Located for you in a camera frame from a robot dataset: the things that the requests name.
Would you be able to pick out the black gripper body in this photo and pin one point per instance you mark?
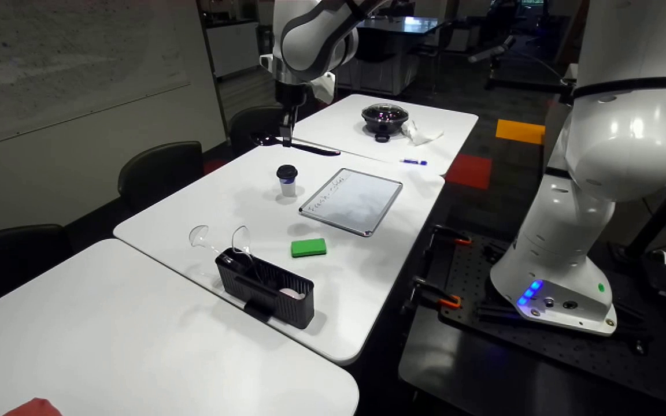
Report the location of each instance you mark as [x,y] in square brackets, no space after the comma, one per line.
[289,98]

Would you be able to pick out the black spoon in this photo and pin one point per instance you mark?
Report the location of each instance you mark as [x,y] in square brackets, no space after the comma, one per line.
[317,147]

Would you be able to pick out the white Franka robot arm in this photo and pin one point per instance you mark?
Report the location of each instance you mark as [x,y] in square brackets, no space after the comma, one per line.
[626,140]

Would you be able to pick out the black utensil holder box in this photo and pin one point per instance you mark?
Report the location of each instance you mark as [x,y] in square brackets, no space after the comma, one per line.
[266,288]

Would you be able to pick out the black office chair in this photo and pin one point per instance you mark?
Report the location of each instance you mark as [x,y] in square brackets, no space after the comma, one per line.
[160,170]
[9,256]
[253,127]

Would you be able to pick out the white background cabinet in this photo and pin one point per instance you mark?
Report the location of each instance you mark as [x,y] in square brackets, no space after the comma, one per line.
[231,47]

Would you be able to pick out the black bowl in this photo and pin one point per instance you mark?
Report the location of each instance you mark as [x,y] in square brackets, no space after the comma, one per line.
[384,118]

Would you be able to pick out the small framed whiteboard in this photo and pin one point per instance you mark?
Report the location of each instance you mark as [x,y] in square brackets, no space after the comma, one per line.
[352,199]

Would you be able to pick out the dark background desk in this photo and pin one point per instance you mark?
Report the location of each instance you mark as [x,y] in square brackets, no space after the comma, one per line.
[381,36]

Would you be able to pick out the green sponge block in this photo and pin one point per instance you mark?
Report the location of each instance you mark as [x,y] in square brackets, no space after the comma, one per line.
[308,247]

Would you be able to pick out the blue marker pen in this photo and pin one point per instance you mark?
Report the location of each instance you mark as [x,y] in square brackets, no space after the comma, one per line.
[414,162]

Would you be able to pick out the white crumpled plastic piece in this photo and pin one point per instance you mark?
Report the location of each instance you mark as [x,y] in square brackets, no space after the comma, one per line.
[425,135]

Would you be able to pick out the red box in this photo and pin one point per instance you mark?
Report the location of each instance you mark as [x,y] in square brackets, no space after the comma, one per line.
[471,172]

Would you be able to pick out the orange black bar clamp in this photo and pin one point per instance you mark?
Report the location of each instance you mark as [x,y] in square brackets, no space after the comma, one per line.
[440,298]
[455,236]

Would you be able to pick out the yellow box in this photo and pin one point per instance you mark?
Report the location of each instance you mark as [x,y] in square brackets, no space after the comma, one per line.
[522,133]

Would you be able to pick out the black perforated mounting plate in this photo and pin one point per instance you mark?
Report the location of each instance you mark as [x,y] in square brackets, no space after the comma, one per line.
[457,361]

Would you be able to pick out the red cloth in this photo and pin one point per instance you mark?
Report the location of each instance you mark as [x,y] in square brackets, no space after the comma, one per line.
[34,408]

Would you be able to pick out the black stand pole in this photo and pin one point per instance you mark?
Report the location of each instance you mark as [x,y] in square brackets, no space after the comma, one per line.
[659,219]

